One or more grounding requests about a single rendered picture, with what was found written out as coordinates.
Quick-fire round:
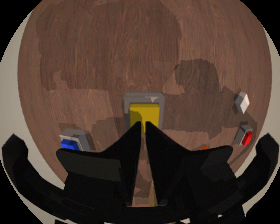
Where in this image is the yellow button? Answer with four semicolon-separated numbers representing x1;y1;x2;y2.
123;92;164;132

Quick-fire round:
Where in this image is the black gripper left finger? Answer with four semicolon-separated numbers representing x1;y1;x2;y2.
56;121;141;206

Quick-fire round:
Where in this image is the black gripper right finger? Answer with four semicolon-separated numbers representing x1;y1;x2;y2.
145;121;233;206

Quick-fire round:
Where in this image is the blue button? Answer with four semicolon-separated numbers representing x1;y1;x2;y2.
60;128;91;152

